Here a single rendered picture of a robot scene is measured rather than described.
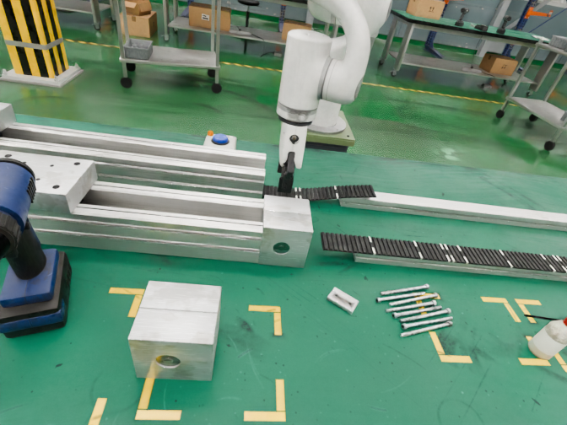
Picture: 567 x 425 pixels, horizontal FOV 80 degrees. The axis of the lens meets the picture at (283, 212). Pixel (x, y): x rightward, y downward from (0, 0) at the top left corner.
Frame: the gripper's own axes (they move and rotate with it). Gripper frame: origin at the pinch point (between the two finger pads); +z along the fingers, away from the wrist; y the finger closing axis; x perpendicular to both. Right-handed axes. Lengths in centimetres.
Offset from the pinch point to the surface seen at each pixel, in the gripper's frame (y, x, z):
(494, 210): 0, -56, 2
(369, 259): -20.9, -17.7, 4.1
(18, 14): 248, 205, 30
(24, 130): 3, 59, -3
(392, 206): -1.9, -28.0, 3.4
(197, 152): 2.5, 20.9, -2.7
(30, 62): 248, 205, 67
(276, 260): -23.8, 1.6, 4.0
